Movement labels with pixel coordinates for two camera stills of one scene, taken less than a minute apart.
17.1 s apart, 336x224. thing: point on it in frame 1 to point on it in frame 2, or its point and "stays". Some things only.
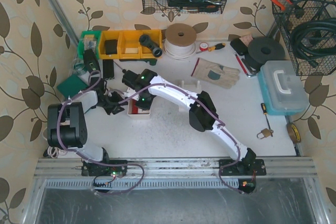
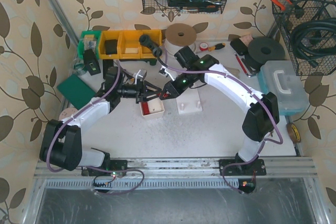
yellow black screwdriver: [216, 46] stays
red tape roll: [203, 46] stays
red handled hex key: [246, 74] stays
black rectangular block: [108, 69] stays
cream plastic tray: [135, 113] to [151, 109]
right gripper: [130, 77] to [169, 89]
